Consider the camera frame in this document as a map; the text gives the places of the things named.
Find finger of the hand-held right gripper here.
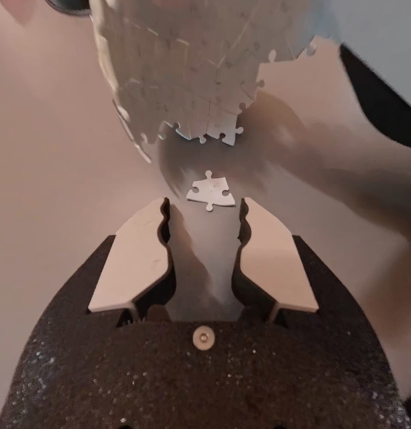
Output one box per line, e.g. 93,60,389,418
321,0,411,108

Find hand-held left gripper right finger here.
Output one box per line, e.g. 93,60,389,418
232,197,319,322

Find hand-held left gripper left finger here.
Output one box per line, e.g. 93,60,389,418
87,197,177,320

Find white-backed curved jigsaw piece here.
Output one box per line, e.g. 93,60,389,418
186,170,236,212

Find partly built puzzle ball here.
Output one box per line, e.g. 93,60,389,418
91,0,327,165

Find black round ball stand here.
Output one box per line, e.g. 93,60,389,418
44,0,93,16

